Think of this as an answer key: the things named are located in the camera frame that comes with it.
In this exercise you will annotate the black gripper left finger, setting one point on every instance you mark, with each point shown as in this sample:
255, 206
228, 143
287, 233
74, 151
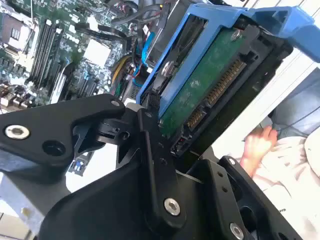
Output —
37, 130

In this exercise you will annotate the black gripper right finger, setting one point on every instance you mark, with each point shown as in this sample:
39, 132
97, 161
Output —
215, 181

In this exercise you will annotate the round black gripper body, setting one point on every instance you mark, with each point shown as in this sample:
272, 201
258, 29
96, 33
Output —
100, 212

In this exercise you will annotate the hard disk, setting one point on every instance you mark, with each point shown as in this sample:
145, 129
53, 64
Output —
200, 82

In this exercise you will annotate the person's bare hand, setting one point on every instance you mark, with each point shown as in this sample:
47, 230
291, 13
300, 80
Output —
260, 145

